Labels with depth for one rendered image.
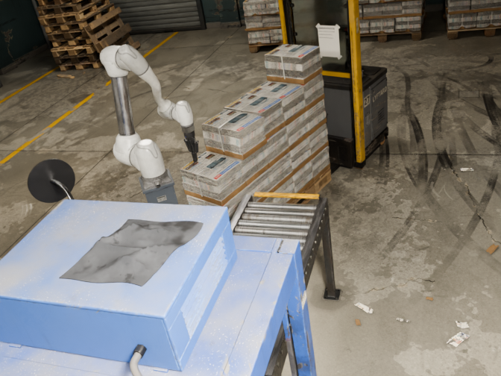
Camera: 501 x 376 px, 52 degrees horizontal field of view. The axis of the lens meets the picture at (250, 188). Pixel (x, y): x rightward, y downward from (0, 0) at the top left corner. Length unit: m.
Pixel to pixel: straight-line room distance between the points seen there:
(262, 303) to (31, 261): 0.67
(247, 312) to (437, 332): 2.17
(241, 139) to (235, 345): 2.42
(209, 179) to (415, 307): 1.63
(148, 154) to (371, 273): 1.81
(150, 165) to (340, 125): 2.39
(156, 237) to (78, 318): 0.29
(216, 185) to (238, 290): 2.08
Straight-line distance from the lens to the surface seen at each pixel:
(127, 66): 3.16
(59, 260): 1.55
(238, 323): 1.46
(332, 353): 3.37
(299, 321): 1.85
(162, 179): 3.30
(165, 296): 1.29
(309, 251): 2.83
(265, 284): 1.55
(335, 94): 4.98
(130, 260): 1.40
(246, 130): 3.67
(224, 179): 3.62
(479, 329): 3.56
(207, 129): 3.84
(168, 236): 1.45
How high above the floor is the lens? 2.59
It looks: 31 degrees down
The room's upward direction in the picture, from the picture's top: 10 degrees counter-clockwise
